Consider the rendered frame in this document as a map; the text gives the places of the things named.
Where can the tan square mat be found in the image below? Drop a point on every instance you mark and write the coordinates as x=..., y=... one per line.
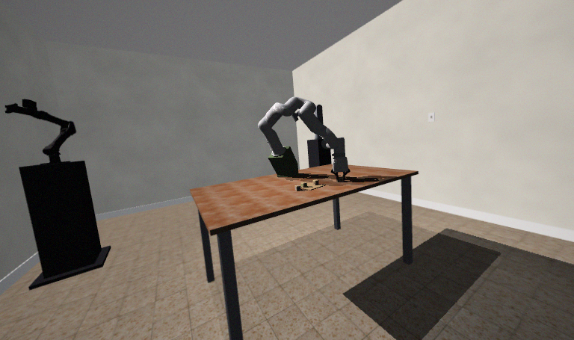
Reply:
x=311, y=186

